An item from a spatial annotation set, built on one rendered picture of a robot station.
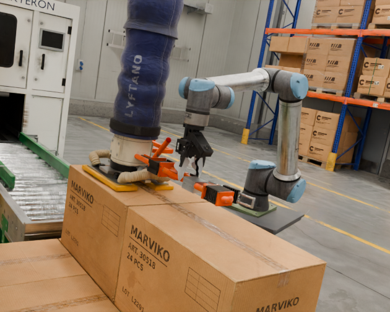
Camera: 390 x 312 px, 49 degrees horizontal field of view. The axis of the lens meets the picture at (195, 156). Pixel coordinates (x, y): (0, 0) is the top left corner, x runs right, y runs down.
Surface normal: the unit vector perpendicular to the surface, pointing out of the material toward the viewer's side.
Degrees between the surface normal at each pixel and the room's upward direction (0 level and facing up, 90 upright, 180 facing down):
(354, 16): 92
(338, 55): 90
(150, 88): 69
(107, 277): 90
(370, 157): 90
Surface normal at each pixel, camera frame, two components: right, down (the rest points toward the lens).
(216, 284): -0.79, -0.03
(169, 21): 0.69, 0.43
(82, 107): 0.61, 0.24
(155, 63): 0.46, 0.00
